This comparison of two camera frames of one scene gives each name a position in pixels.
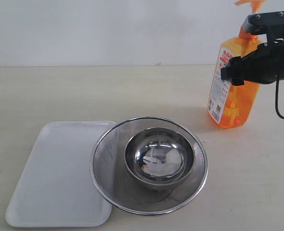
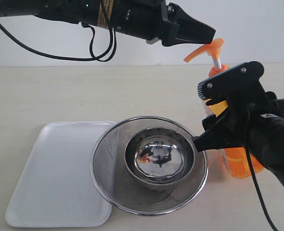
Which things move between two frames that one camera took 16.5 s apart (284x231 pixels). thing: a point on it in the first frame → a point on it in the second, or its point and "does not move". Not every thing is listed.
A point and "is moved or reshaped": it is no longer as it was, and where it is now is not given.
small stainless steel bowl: x=159 y=158 does not move
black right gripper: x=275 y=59 → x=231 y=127
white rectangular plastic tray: x=56 y=188 does not move
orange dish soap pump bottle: x=235 y=106 is moved or reshaped
